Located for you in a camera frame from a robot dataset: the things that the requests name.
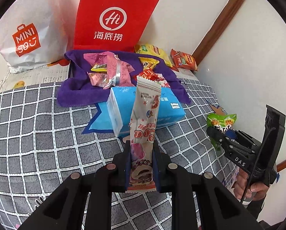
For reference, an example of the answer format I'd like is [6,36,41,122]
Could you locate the green snack packet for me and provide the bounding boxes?
[206,113,237,139]

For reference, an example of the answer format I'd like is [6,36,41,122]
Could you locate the long white cake packet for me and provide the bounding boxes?
[127,77,162,193]

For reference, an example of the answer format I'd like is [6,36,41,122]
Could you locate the white red candy packet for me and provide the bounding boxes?
[155,73,170,88]

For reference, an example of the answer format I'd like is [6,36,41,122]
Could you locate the pink yellow snack packet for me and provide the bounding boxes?
[83,51,135,89]

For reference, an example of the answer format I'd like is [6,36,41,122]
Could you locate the red gold snack packet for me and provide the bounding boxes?
[133,68,160,81]

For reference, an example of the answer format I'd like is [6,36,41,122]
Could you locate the small yellow snack packet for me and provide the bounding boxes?
[139,57,160,70]

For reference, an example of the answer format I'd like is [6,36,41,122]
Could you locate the light pink snack packet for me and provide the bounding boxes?
[88,72,109,88]

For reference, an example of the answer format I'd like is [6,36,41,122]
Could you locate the right hand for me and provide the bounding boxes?
[233,169,269,201]

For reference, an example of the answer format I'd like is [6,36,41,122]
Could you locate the grey checkered blanket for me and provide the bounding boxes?
[0,79,237,229]

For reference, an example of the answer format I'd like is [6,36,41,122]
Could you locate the blue tissue pack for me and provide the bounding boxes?
[102,87,185,136]

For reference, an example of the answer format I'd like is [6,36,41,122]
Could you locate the purple towel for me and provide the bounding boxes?
[57,49,191,107]

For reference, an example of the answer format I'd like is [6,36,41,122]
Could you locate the orange cracker packet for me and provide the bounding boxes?
[170,49,198,71]

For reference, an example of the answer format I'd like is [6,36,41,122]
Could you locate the white fruit print sheet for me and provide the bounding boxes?
[0,63,70,92]

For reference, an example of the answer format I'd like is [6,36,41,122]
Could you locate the yellow chips bag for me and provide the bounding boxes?
[134,44,173,67]

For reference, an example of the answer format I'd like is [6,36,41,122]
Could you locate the white Miniso plastic bag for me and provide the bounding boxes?
[0,0,68,73]

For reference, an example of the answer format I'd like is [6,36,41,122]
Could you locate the red Haidilao paper bag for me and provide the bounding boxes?
[73,0,159,52]

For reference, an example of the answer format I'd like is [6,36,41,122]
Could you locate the brown wooden door frame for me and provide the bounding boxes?
[192,0,245,65]

